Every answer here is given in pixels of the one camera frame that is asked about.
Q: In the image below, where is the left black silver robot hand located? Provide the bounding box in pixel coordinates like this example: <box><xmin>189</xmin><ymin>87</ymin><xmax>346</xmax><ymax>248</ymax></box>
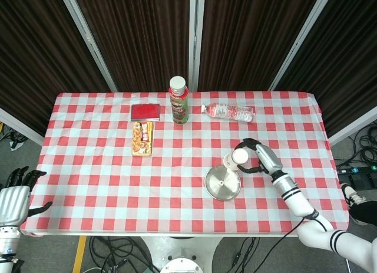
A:
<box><xmin>0</xmin><ymin>166</ymin><xmax>53</xmax><ymax>226</ymax></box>

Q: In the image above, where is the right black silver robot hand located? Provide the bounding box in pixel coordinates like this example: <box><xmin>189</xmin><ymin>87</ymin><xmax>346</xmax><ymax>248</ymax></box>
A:
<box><xmin>232</xmin><ymin>139</ymin><xmax>284</xmax><ymax>176</ymax></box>

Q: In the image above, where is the white paper cup blue print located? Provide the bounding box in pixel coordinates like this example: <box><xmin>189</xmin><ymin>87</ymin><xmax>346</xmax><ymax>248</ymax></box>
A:
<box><xmin>223</xmin><ymin>148</ymin><xmax>249</xmax><ymax>171</ymax></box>

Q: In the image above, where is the round metal plate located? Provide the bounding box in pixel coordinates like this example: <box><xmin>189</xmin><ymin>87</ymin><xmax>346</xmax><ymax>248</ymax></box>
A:
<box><xmin>204</xmin><ymin>164</ymin><xmax>242</xmax><ymax>200</ymax></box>

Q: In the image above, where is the clear plastic water bottle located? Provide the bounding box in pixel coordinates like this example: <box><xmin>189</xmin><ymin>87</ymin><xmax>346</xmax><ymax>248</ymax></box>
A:
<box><xmin>201</xmin><ymin>103</ymin><xmax>254</xmax><ymax>123</ymax></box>

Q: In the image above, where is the black power strip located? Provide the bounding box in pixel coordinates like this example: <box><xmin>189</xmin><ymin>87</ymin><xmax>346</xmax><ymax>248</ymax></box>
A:
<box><xmin>336</xmin><ymin>164</ymin><xmax>377</xmax><ymax>176</ymax></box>

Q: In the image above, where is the white black sneaker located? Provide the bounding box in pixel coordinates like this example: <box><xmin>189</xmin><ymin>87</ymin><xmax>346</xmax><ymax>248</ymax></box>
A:
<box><xmin>341</xmin><ymin>183</ymin><xmax>368</xmax><ymax>210</ymax></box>

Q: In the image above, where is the green red Pringles can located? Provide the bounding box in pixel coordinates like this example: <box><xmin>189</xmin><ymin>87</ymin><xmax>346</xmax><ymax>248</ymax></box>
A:
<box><xmin>168</xmin><ymin>88</ymin><xmax>190</xmax><ymax>126</ymax></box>

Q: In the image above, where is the red white checkered tablecloth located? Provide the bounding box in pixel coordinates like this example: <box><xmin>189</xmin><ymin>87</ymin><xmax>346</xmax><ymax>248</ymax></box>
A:
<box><xmin>22</xmin><ymin>91</ymin><xmax>350</xmax><ymax>237</ymax></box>

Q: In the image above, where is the dark corrugated partition panel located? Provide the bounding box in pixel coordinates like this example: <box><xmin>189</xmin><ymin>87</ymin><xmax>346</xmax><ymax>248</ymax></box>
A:
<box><xmin>0</xmin><ymin>0</ymin><xmax>116</xmax><ymax>138</ymax></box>
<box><xmin>276</xmin><ymin>0</ymin><xmax>377</xmax><ymax>139</ymax></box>
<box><xmin>199</xmin><ymin>0</ymin><xmax>325</xmax><ymax>93</ymax></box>
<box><xmin>72</xmin><ymin>0</ymin><xmax>195</xmax><ymax>93</ymax></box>

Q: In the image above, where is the yellow snack box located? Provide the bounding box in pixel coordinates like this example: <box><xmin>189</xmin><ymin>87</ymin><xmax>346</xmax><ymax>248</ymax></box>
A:
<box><xmin>131</xmin><ymin>121</ymin><xmax>154</xmax><ymax>157</ymax></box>

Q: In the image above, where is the red ink pad tin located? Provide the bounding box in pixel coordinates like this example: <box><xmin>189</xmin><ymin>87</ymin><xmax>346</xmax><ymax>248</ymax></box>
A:
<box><xmin>130</xmin><ymin>103</ymin><xmax>161</xmax><ymax>122</ymax></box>

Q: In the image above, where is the black floor cable bundle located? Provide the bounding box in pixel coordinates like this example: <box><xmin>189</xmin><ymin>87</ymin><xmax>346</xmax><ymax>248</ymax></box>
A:
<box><xmin>87</xmin><ymin>236</ymin><xmax>161</xmax><ymax>273</ymax></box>
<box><xmin>0</xmin><ymin>121</ymin><xmax>29</xmax><ymax>152</ymax></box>
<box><xmin>335</xmin><ymin>127</ymin><xmax>377</xmax><ymax>167</ymax></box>

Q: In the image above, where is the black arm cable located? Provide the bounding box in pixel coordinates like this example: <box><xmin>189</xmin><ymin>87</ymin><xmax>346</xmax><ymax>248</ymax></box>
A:
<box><xmin>232</xmin><ymin>218</ymin><xmax>328</xmax><ymax>273</ymax></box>

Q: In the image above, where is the white partition frame post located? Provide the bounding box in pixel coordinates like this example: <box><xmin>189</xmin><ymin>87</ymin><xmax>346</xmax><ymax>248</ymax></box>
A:
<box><xmin>189</xmin><ymin>0</ymin><xmax>204</xmax><ymax>92</ymax></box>
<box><xmin>58</xmin><ymin>0</ymin><xmax>119</xmax><ymax>93</ymax></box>
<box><xmin>268</xmin><ymin>0</ymin><xmax>339</xmax><ymax>92</ymax></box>

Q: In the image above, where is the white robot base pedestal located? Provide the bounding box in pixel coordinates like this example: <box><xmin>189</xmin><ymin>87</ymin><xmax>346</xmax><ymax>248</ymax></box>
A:
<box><xmin>140</xmin><ymin>236</ymin><xmax>225</xmax><ymax>273</ymax></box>

